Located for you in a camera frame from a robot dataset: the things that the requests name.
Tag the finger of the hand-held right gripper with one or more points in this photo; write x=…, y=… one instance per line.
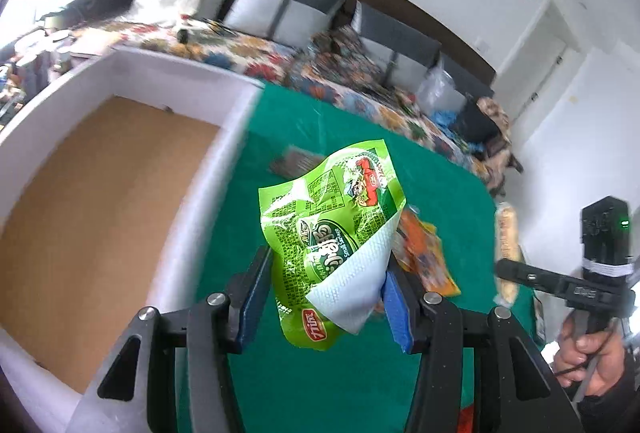
x=525, y=274

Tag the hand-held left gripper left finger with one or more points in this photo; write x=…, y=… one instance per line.
x=255, y=300

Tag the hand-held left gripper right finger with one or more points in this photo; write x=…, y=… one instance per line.
x=397, y=310

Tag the green snack packet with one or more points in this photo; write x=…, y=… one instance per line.
x=320, y=223

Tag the white box with brown bottom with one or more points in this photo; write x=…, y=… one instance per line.
x=100, y=193

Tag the person's right hand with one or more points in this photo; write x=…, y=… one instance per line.
x=587, y=355

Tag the beige snack packet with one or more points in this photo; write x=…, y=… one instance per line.
x=507, y=233

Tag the orange snack packet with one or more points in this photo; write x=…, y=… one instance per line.
x=425, y=258

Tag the green tablecloth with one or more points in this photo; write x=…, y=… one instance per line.
x=440, y=173

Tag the beige patterned cloth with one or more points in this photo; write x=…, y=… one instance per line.
x=495, y=113

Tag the black bag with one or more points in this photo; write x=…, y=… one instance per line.
x=475, y=120

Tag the blue cloth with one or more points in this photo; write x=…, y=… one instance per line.
x=445, y=120

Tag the white door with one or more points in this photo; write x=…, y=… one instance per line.
x=540, y=53

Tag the clear plastic bag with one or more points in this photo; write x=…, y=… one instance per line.
x=440, y=88

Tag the dark floral blanket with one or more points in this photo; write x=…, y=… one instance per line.
x=340, y=55

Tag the white fluffy cloth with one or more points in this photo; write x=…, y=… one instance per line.
x=160, y=5

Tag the cluttered side table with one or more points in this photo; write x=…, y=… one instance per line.
x=35, y=58

